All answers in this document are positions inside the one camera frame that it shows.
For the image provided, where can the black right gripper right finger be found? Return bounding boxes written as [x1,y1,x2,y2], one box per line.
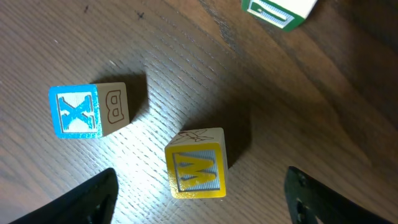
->
[284,166,389,224]

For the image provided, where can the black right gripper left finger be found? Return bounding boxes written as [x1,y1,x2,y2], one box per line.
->
[10,168,119,224]

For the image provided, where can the blue X wooden block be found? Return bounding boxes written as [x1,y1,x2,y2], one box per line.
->
[49,82,130,139]

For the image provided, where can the yellow M wooden block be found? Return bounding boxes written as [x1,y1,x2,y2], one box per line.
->
[165,128,228,199]

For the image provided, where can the green sided wooden block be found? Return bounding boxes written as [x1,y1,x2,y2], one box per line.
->
[241,0,318,31]

